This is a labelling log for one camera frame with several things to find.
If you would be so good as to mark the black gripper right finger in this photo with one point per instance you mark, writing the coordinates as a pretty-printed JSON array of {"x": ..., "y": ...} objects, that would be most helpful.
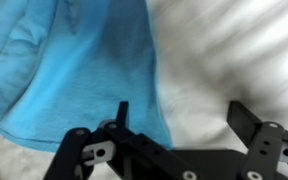
[{"x": 262, "y": 139}]

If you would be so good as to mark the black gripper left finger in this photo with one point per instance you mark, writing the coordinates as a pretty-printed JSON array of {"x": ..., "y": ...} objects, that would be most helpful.
[{"x": 137, "y": 157}]

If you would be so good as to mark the blue t-shirt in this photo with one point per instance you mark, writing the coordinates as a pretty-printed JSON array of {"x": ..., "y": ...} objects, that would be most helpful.
[{"x": 69, "y": 63}]

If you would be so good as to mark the white bed sheet mattress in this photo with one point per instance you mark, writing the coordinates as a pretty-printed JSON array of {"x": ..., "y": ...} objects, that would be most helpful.
[{"x": 208, "y": 53}]

